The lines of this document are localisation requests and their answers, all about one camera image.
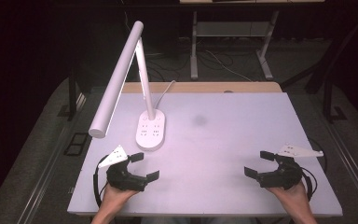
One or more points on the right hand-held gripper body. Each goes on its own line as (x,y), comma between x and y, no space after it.
(284,174)

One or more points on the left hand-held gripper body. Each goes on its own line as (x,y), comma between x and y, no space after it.
(121,175)

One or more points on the person's left hand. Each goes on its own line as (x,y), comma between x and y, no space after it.
(115,197)

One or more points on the person's right hand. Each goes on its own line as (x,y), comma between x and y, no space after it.
(290,197)

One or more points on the white table cover sheet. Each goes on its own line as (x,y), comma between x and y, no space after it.
(217,137)

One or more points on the white desk lamp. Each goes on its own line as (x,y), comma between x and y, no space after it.
(115,82)

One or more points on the black metal stand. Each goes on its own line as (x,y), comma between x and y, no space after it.
(329,99)
(72,96)

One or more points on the black floor frame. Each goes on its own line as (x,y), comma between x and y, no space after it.
(76,143)

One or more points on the grey metal desk frame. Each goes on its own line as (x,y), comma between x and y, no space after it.
(231,29)

